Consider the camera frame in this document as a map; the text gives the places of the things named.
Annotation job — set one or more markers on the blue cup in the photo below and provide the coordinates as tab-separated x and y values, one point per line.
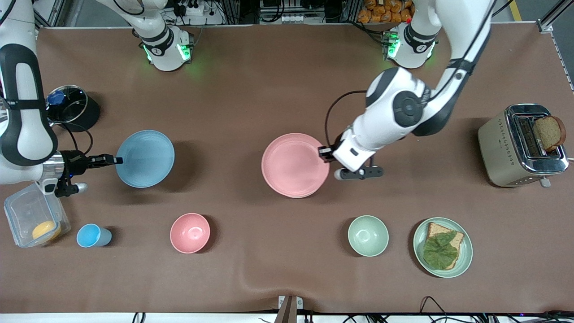
89	235

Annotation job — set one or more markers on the pink plate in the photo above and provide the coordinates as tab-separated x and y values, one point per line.
293	166

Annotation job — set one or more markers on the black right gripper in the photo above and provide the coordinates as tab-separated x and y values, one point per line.
75	163

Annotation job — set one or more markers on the green plate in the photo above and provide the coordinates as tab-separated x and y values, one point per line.
465	253

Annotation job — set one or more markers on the green lettuce leaf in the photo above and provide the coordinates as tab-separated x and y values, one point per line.
439	251

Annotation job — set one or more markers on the brown toast slice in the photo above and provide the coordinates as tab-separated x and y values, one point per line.
549	132

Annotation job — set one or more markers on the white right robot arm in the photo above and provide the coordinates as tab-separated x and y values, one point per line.
27	134

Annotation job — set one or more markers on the brown table cloth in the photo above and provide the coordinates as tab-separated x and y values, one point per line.
269	89

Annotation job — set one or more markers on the metal camera bracket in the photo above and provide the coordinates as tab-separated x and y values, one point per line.
290	309

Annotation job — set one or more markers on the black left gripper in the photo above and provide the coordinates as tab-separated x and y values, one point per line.
326	153

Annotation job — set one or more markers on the beige chrome toaster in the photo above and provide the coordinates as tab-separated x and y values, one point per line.
497	152

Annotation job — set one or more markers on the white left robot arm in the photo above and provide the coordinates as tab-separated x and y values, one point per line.
394	116

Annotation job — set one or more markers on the bread slice under lettuce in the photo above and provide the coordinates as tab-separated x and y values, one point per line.
437	229

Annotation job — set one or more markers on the blue plate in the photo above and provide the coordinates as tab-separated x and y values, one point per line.
145	159

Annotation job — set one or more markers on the glass lid blue knob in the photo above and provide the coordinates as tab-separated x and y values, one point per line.
69	103

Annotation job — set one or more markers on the clear plastic container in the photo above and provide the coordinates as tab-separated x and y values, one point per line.
24	215

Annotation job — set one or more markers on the green bowl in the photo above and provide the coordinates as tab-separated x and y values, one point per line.
368	236

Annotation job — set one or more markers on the orange snack packs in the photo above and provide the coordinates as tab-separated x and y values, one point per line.
385	11

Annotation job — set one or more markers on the pink bowl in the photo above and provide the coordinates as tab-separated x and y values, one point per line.
190	233

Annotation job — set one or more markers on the white power strip with plugs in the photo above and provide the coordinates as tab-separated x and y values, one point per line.
193	9

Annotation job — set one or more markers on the orange round food piece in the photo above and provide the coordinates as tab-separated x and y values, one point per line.
46	230

